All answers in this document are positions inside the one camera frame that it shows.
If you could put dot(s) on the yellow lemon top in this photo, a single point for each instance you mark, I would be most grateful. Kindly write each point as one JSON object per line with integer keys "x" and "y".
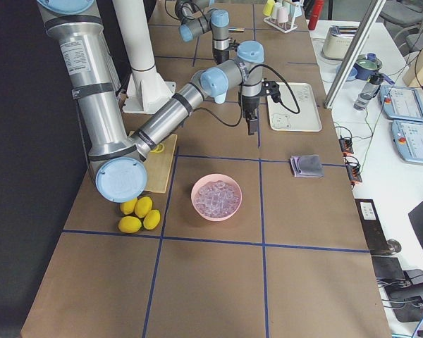
{"x": 143, "y": 206}

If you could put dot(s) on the cream toaster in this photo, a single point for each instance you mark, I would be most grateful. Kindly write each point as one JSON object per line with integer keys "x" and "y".
{"x": 338, "y": 40}

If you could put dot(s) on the dark blue saucepan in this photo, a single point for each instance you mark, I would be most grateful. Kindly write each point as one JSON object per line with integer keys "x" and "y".
{"x": 366, "y": 65}

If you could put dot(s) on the blue plastic cup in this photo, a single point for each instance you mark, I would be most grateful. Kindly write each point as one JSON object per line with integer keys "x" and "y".
{"x": 220, "y": 99}

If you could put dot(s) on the lemon slices row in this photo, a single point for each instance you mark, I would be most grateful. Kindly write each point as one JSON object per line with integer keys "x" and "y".
{"x": 159, "y": 148}

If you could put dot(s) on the aluminium frame post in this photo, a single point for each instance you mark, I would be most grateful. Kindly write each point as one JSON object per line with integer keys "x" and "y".
{"x": 354, "y": 50}

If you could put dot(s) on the pile of ice cubes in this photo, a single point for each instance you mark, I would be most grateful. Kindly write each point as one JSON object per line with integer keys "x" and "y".
{"x": 217, "y": 199}

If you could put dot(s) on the clear water bottle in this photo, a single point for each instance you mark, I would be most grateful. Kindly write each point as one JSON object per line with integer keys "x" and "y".
{"x": 369, "y": 91}

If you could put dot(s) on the yellow cup on rack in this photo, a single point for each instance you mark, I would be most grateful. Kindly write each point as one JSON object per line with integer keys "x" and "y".
{"x": 268, "y": 8}

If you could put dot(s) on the grey folded cloth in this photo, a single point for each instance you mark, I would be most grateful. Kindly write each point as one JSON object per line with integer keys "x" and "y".
{"x": 307, "y": 166}

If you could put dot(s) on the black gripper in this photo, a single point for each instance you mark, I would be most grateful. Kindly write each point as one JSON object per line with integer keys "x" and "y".
{"x": 249, "y": 103}
{"x": 219, "y": 55}

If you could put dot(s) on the white wire cup rack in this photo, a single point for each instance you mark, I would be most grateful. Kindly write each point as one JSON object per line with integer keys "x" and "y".
{"x": 295, "y": 11}

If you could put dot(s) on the red bottle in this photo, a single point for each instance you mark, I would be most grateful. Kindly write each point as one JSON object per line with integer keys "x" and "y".
{"x": 315, "y": 14}

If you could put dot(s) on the blue bowl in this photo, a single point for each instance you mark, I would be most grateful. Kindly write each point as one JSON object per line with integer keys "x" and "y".
{"x": 352, "y": 74}

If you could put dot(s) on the pink bowl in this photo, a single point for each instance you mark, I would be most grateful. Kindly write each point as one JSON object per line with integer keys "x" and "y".
{"x": 212, "y": 178}

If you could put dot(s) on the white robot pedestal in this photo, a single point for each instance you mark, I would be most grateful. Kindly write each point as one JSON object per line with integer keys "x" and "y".
{"x": 147, "y": 90}

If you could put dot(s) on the bamboo cutting board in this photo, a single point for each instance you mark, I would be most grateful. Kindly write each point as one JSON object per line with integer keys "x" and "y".
{"x": 158, "y": 166}

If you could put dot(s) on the yellow lemon far left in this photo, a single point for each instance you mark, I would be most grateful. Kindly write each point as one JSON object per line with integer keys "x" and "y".
{"x": 128, "y": 207}

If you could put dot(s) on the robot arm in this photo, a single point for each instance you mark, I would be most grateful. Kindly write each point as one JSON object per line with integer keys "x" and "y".
{"x": 117, "y": 157}
{"x": 198, "y": 18}

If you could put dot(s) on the cream bear tray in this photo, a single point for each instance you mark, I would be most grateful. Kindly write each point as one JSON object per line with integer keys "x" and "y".
{"x": 281, "y": 119}

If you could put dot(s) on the pink cup on rack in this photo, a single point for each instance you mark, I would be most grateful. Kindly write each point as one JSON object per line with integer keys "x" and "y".
{"x": 283, "y": 13}

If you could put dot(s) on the blue teach pendant far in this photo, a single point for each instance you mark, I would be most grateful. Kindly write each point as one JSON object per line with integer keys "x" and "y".
{"x": 401, "y": 103}

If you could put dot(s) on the blue teach pendant near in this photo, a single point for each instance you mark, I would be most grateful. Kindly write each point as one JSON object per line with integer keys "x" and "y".
{"x": 408, "y": 139}

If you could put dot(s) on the blue teach pendant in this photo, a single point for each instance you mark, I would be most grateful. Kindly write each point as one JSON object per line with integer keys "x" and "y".
{"x": 401, "y": 103}
{"x": 408, "y": 139}

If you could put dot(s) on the white cup on rack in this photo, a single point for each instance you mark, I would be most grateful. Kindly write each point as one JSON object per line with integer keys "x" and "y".
{"x": 274, "y": 12}

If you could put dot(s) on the orange power strip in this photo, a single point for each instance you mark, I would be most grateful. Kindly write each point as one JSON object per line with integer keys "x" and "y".
{"x": 352, "y": 164}

